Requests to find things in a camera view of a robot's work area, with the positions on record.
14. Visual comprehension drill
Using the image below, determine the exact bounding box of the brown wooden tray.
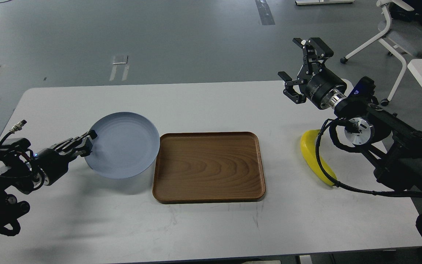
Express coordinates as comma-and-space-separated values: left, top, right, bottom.
152, 132, 266, 204

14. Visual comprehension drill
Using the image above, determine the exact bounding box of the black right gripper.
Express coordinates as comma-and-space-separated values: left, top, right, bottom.
278, 37, 347, 110

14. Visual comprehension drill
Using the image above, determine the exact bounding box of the yellow banana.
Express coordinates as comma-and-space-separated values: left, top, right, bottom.
300, 129, 335, 187

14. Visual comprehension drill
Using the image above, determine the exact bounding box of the light blue round plate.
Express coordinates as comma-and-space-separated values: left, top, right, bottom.
85, 112, 160, 179

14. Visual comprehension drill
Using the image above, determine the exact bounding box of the white table base bar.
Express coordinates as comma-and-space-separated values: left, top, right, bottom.
295, 0, 355, 6

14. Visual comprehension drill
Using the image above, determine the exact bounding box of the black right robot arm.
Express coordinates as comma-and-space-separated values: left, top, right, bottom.
278, 37, 422, 198

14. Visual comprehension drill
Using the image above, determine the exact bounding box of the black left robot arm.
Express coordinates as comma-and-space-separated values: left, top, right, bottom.
0, 120, 97, 236

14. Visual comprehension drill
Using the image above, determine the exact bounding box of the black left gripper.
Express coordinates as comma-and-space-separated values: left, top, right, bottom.
36, 130, 98, 186

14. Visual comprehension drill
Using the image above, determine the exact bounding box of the white grey office chair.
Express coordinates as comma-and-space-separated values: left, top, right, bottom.
340, 0, 422, 106

